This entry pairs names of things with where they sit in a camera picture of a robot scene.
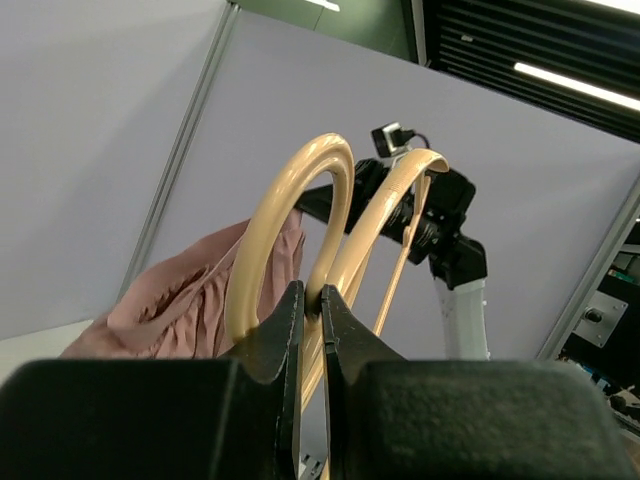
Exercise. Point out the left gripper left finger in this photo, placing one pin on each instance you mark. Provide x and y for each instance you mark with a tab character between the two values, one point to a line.
233	417

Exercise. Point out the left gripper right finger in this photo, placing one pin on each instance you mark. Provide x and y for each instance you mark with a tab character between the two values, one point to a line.
393	418

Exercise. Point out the pink skirt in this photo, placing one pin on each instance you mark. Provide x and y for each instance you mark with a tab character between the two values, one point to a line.
175	309

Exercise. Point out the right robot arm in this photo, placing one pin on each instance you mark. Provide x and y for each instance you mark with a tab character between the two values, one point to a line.
457	263

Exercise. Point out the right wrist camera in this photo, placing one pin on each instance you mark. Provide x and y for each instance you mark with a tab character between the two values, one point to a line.
391	139

